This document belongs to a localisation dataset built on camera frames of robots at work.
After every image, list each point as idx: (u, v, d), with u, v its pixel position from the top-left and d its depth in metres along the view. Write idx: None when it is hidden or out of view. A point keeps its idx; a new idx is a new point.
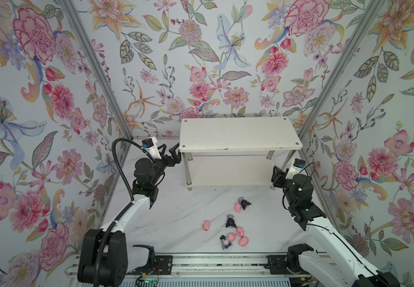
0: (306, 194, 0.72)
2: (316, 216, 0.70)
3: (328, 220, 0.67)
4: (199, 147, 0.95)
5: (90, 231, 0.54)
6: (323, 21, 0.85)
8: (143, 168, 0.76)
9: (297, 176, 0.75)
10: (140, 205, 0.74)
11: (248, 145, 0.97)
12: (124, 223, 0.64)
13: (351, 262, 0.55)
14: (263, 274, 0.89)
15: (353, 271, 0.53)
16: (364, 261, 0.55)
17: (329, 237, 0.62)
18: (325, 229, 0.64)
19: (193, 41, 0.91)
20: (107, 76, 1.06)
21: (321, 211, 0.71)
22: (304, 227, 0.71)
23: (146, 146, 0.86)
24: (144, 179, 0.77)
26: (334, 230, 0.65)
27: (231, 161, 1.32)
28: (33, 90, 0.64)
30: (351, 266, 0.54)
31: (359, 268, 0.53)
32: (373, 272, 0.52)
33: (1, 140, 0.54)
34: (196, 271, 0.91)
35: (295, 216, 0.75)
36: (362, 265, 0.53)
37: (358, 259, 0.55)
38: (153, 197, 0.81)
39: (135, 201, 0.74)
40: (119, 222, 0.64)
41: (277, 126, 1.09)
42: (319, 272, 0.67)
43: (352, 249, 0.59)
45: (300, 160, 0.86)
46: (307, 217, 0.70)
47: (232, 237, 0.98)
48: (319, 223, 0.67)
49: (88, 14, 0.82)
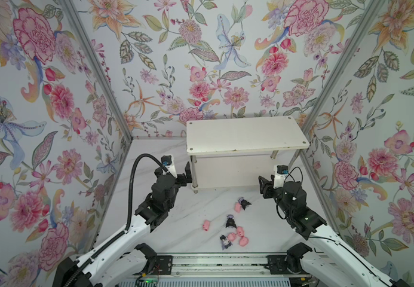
0: (301, 202, 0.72)
2: (318, 226, 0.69)
3: (330, 228, 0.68)
4: (207, 150, 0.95)
5: (66, 261, 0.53)
6: (323, 21, 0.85)
8: (162, 186, 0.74)
9: (288, 186, 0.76)
10: (131, 238, 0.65)
11: (255, 145, 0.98)
12: (101, 260, 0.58)
13: (365, 275, 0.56)
14: (263, 274, 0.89)
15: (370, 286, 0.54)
16: (376, 272, 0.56)
17: (337, 250, 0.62)
18: (331, 240, 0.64)
19: (193, 42, 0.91)
20: (107, 76, 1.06)
21: (319, 219, 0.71)
22: (306, 238, 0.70)
23: (165, 164, 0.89)
24: (158, 196, 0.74)
26: (339, 239, 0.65)
27: (235, 161, 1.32)
28: (33, 90, 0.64)
30: (366, 280, 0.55)
31: (375, 281, 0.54)
32: (387, 283, 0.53)
33: (1, 140, 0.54)
34: (195, 271, 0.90)
35: (296, 228, 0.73)
36: (377, 278, 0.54)
37: (370, 271, 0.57)
38: (156, 221, 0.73)
39: (128, 230, 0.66)
40: (97, 258, 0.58)
41: (283, 126, 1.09)
42: (325, 277, 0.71)
43: (362, 259, 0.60)
45: (282, 167, 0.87)
46: (309, 227, 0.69)
47: (232, 237, 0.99)
48: (322, 234, 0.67)
49: (88, 14, 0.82)
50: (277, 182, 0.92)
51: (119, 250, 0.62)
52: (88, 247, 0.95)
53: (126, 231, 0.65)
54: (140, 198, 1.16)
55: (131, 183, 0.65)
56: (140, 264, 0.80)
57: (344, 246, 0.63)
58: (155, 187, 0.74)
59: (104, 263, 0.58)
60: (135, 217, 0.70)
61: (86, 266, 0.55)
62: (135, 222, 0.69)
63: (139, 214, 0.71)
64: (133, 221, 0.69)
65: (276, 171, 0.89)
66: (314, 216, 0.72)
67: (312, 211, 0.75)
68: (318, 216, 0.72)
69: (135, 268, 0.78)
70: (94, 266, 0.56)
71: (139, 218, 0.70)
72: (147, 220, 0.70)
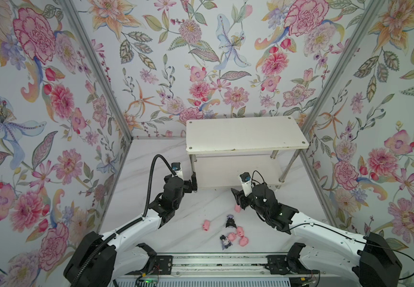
0: (272, 200, 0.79)
2: (292, 216, 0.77)
3: (302, 214, 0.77)
4: (206, 150, 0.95)
5: (91, 235, 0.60)
6: (323, 21, 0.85)
8: (174, 185, 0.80)
9: (256, 190, 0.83)
10: (147, 225, 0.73)
11: (254, 145, 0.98)
12: (123, 238, 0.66)
13: (344, 243, 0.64)
14: (263, 274, 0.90)
15: (352, 250, 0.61)
16: (351, 236, 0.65)
17: (315, 230, 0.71)
18: (306, 223, 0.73)
19: (193, 41, 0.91)
20: (107, 76, 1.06)
21: (291, 209, 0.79)
22: (288, 231, 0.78)
23: (175, 169, 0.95)
24: (169, 195, 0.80)
26: (312, 220, 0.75)
27: (235, 161, 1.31)
28: (33, 90, 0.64)
30: (346, 247, 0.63)
31: (353, 245, 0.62)
32: (362, 241, 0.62)
33: (1, 140, 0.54)
34: (196, 271, 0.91)
35: (276, 226, 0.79)
36: (353, 241, 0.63)
37: (346, 237, 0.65)
38: (166, 218, 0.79)
39: (145, 217, 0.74)
40: (119, 234, 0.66)
41: (283, 126, 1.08)
42: (325, 266, 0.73)
43: (336, 229, 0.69)
45: (244, 174, 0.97)
46: (286, 221, 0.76)
47: (231, 237, 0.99)
48: (298, 222, 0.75)
49: (88, 14, 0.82)
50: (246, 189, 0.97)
51: (137, 232, 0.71)
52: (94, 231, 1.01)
53: (143, 218, 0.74)
54: (140, 198, 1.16)
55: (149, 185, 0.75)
56: (143, 259, 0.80)
57: (318, 225, 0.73)
58: (166, 186, 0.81)
59: (125, 241, 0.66)
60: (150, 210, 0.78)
61: (111, 240, 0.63)
62: (150, 213, 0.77)
63: (152, 208, 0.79)
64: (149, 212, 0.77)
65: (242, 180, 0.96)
66: (286, 209, 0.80)
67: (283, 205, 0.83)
68: (290, 208, 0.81)
69: (137, 262, 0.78)
70: (117, 241, 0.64)
71: (153, 211, 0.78)
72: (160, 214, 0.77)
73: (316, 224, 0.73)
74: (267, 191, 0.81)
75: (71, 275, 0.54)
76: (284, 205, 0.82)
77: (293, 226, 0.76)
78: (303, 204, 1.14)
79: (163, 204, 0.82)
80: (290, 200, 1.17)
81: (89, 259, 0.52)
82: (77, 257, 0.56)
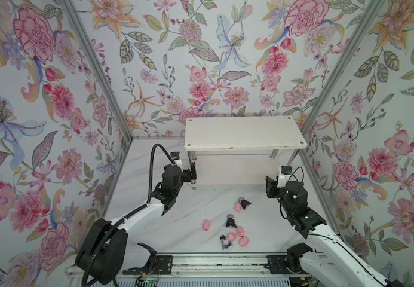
0: (302, 200, 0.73)
2: (318, 223, 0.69)
3: (328, 228, 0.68)
4: (205, 147, 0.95)
5: (99, 221, 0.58)
6: (323, 21, 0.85)
8: (172, 172, 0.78)
9: (290, 184, 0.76)
10: (151, 211, 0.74)
11: (252, 144, 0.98)
12: (131, 222, 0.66)
13: (359, 273, 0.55)
14: (263, 274, 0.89)
15: (364, 283, 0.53)
16: (371, 271, 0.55)
17: (334, 248, 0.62)
18: (328, 238, 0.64)
19: (193, 41, 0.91)
20: (107, 76, 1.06)
21: (319, 217, 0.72)
22: (306, 236, 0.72)
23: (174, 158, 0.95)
24: (168, 183, 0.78)
26: (337, 238, 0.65)
27: (235, 161, 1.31)
28: (33, 90, 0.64)
30: (361, 278, 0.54)
31: (368, 280, 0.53)
32: (382, 282, 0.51)
33: (1, 140, 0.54)
34: (195, 271, 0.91)
35: (296, 225, 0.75)
36: (371, 277, 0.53)
37: (366, 270, 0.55)
38: (168, 205, 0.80)
39: (149, 204, 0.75)
40: (128, 220, 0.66)
41: (282, 126, 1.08)
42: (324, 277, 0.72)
43: (359, 259, 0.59)
45: (287, 167, 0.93)
46: (308, 225, 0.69)
47: (231, 237, 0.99)
48: (321, 232, 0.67)
49: (88, 14, 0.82)
50: (281, 181, 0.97)
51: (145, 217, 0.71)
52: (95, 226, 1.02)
53: (147, 205, 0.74)
54: (139, 198, 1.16)
55: (151, 177, 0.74)
56: (144, 256, 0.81)
57: (341, 245, 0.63)
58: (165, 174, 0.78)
59: (134, 225, 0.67)
60: (151, 198, 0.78)
61: (120, 224, 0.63)
62: (153, 201, 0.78)
63: (153, 197, 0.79)
64: (150, 200, 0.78)
65: (281, 172, 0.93)
66: (314, 216, 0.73)
67: (312, 210, 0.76)
68: (318, 216, 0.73)
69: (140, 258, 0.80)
70: (126, 225, 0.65)
71: (155, 199, 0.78)
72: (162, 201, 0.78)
73: (339, 243, 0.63)
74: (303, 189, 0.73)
75: (84, 262, 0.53)
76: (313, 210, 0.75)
77: (313, 232, 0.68)
78: None
79: (163, 192, 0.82)
80: None
81: (98, 248, 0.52)
82: (88, 244, 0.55)
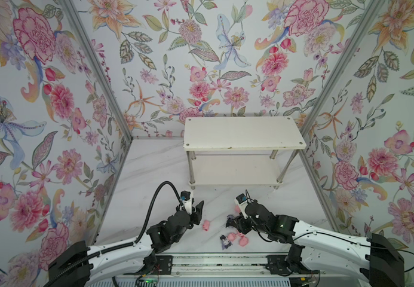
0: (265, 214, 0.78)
2: (293, 226, 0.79)
3: (303, 223, 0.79)
4: (204, 147, 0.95)
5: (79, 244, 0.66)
6: (323, 21, 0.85)
8: (176, 222, 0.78)
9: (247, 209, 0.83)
10: (137, 252, 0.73)
11: (251, 144, 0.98)
12: (105, 259, 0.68)
13: (350, 249, 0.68)
14: (263, 274, 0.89)
15: (359, 256, 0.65)
16: (355, 240, 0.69)
17: (318, 238, 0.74)
18: (310, 233, 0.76)
19: (193, 41, 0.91)
20: (107, 76, 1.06)
21: (290, 219, 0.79)
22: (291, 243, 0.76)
23: (183, 199, 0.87)
24: (171, 228, 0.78)
26: (313, 228, 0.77)
27: (235, 161, 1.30)
28: (33, 90, 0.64)
30: (353, 252, 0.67)
31: (359, 250, 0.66)
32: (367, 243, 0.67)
33: (1, 140, 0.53)
34: (196, 271, 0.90)
35: (279, 239, 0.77)
36: (358, 244, 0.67)
37: (351, 243, 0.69)
38: (159, 249, 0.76)
39: (136, 244, 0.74)
40: (103, 255, 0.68)
41: (281, 127, 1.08)
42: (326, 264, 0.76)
43: (339, 235, 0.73)
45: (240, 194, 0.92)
46: (288, 233, 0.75)
47: (231, 237, 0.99)
48: (301, 232, 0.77)
49: (88, 14, 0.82)
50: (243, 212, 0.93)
51: (122, 256, 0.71)
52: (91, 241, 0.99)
53: (134, 244, 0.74)
54: (139, 198, 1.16)
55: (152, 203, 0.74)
56: (135, 266, 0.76)
57: (322, 233, 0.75)
58: (170, 219, 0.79)
59: (105, 263, 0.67)
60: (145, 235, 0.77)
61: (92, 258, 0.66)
62: (145, 238, 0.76)
63: (149, 233, 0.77)
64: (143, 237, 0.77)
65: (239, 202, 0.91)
66: (286, 219, 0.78)
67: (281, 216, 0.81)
68: (288, 217, 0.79)
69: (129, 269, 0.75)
70: (98, 260, 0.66)
71: (147, 238, 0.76)
72: (153, 244, 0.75)
73: (319, 232, 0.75)
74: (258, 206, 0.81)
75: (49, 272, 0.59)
76: (282, 215, 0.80)
77: (296, 237, 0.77)
78: (303, 204, 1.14)
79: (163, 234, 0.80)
80: (290, 200, 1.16)
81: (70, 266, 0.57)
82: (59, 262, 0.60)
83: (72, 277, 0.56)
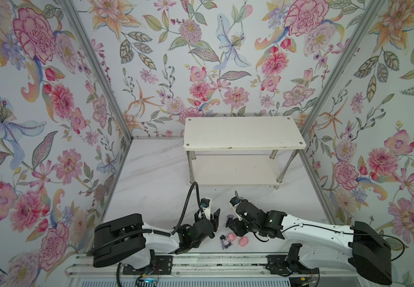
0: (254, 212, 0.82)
2: (282, 220, 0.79)
3: (291, 216, 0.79)
4: (204, 147, 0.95)
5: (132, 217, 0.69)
6: (323, 21, 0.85)
8: (200, 228, 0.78)
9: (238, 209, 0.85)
10: (169, 243, 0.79)
11: (251, 144, 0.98)
12: (150, 239, 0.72)
13: (335, 238, 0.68)
14: (263, 274, 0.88)
15: (343, 244, 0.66)
16: (339, 229, 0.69)
17: (305, 231, 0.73)
18: (296, 225, 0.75)
19: (193, 41, 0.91)
20: (107, 76, 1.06)
21: (280, 213, 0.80)
22: (282, 237, 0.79)
23: (203, 205, 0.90)
24: (192, 231, 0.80)
26: (300, 220, 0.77)
27: (235, 160, 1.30)
28: (33, 89, 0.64)
30: (338, 241, 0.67)
31: (343, 238, 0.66)
32: (350, 232, 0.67)
33: (1, 140, 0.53)
34: (195, 271, 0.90)
35: (269, 234, 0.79)
36: (342, 234, 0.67)
37: (336, 231, 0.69)
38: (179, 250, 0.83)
39: (171, 236, 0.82)
40: (150, 235, 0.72)
41: (281, 127, 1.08)
42: (322, 260, 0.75)
43: (324, 225, 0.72)
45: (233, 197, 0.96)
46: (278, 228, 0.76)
47: (231, 237, 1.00)
48: (288, 223, 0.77)
49: (88, 14, 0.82)
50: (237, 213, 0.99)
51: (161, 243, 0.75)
52: (88, 248, 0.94)
53: (170, 234, 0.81)
54: (139, 197, 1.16)
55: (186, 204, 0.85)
56: (143, 262, 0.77)
57: (307, 224, 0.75)
58: (195, 225, 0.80)
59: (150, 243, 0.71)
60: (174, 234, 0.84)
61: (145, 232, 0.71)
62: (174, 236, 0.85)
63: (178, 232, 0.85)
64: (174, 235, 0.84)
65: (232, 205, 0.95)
66: (276, 214, 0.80)
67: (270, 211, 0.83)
68: (278, 212, 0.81)
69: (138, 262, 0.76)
70: (148, 237, 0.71)
71: (176, 236, 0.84)
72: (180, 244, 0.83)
73: (305, 224, 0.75)
74: (249, 205, 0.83)
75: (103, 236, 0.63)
76: (272, 211, 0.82)
77: (284, 230, 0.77)
78: (303, 204, 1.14)
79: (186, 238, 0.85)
80: (289, 200, 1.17)
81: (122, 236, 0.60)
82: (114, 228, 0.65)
83: (122, 245, 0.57)
